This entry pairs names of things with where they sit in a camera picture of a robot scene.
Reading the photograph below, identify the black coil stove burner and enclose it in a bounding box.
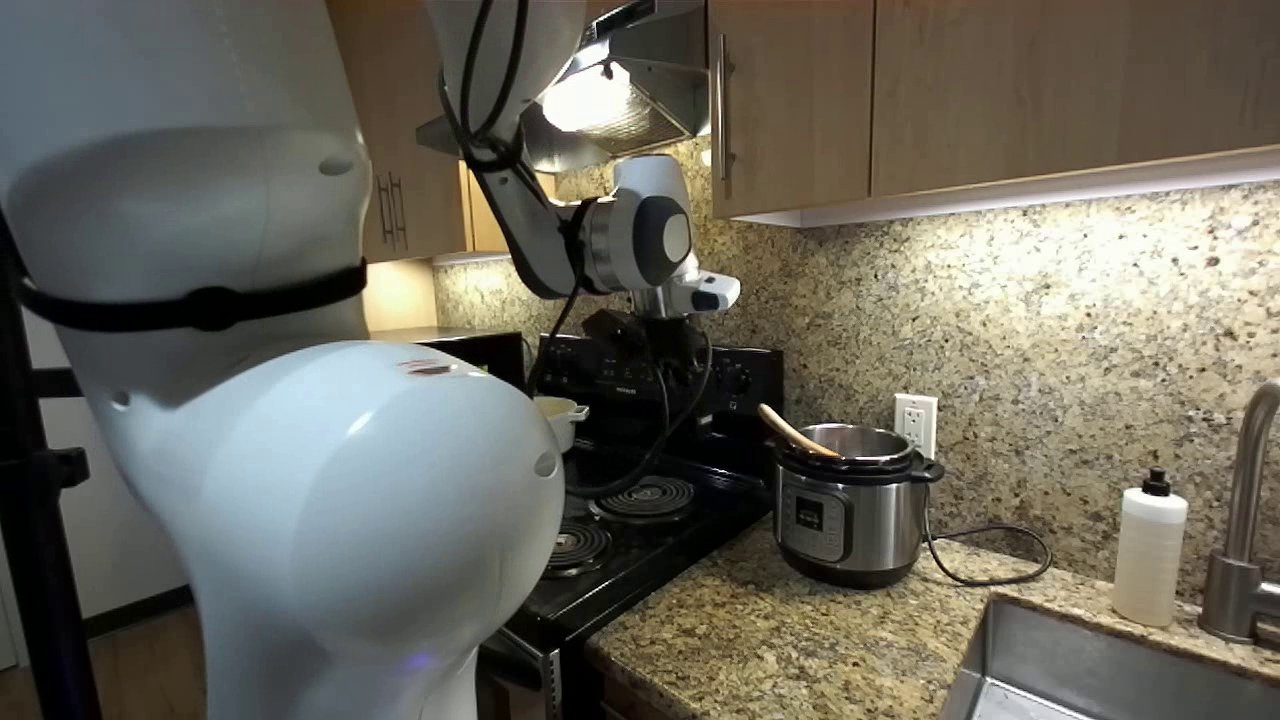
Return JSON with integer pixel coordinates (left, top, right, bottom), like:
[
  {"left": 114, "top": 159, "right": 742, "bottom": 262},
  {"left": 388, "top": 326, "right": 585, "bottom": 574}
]
[
  {"left": 593, "top": 473, "right": 698, "bottom": 526},
  {"left": 549, "top": 514, "right": 618, "bottom": 581}
]

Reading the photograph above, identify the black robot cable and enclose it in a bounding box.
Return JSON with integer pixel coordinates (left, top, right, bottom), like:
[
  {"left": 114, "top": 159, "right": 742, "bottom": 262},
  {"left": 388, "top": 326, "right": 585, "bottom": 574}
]
[{"left": 437, "top": 0, "right": 724, "bottom": 503}]

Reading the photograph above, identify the black camera tripod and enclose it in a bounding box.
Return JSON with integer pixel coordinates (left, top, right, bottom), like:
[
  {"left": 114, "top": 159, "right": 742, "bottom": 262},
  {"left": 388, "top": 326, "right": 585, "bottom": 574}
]
[{"left": 0, "top": 223, "right": 105, "bottom": 720}]

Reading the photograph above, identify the narrow wooden upper cabinet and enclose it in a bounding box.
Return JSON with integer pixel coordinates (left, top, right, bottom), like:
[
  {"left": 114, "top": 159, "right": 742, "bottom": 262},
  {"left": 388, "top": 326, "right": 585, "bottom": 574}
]
[{"left": 324, "top": 0, "right": 472, "bottom": 262}]

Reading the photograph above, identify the white wall outlet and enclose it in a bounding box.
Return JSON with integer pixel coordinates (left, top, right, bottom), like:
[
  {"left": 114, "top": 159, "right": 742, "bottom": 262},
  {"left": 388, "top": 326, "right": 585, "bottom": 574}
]
[{"left": 891, "top": 389, "right": 941, "bottom": 458}]

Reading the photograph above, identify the wooden spoon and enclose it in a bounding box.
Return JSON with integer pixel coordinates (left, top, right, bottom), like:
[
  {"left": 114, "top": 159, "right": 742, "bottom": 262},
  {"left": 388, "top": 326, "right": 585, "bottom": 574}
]
[{"left": 755, "top": 398, "right": 846, "bottom": 465}]

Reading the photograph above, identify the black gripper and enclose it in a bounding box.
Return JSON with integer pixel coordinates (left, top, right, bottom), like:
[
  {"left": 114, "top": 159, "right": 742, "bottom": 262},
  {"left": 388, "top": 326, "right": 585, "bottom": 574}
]
[{"left": 585, "top": 313, "right": 702, "bottom": 391}]

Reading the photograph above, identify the white casserole pot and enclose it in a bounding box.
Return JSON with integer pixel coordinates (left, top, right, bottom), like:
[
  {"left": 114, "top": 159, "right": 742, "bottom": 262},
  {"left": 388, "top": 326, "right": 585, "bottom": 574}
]
[{"left": 530, "top": 391, "right": 593, "bottom": 458}]

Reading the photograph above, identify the silver cabinet door handle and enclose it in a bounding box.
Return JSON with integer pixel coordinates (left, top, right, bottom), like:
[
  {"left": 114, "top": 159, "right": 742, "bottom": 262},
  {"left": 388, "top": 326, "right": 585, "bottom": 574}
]
[{"left": 715, "top": 35, "right": 740, "bottom": 206}]

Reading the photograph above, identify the white soap bottle black cap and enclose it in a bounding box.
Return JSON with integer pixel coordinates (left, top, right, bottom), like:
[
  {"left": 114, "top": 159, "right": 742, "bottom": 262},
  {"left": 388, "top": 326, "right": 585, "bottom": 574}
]
[{"left": 1112, "top": 469, "right": 1193, "bottom": 627}]

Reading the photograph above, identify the black electric stove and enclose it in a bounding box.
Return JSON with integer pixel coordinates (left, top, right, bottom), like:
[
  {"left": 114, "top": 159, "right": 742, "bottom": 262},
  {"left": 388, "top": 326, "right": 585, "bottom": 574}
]
[{"left": 423, "top": 326, "right": 792, "bottom": 720}]

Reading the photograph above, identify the stainless steel pressure cooker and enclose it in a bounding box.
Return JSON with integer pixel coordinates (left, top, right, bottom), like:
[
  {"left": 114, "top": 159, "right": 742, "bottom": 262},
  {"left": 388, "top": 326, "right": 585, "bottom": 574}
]
[{"left": 773, "top": 419, "right": 946, "bottom": 593}]

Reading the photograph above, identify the black cooker power cord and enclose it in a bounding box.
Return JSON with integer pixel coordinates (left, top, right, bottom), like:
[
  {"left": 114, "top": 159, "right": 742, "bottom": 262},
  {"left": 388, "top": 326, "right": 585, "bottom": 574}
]
[{"left": 918, "top": 518, "right": 1057, "bottom": 593}]

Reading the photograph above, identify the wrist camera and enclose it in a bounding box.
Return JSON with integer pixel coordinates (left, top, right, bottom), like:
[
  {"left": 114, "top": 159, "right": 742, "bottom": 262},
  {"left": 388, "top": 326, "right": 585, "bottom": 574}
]
[{"left": 684, "top": 271, "right": 742, "bottom": 318}]

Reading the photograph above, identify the black velcro strap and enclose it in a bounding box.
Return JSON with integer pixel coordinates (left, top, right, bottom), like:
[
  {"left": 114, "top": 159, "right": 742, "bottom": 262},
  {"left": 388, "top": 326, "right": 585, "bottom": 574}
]
[{"left": 6, "top": 257, "right": 370, "bottom": 335}]

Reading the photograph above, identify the stainless steel sink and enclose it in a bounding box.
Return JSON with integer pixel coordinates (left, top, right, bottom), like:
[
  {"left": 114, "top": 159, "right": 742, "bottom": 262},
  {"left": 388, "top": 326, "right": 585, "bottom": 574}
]
[{"left": 936, "top": 593, "right": 1280, "bottom": 720}]

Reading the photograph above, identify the silver kitchen faucet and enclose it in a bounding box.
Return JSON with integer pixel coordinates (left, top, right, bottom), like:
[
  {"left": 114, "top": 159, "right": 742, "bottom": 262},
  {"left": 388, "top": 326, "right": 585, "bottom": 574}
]
[{"left": 1195, "top": 381, "right": 1280, "bottom": 643}]

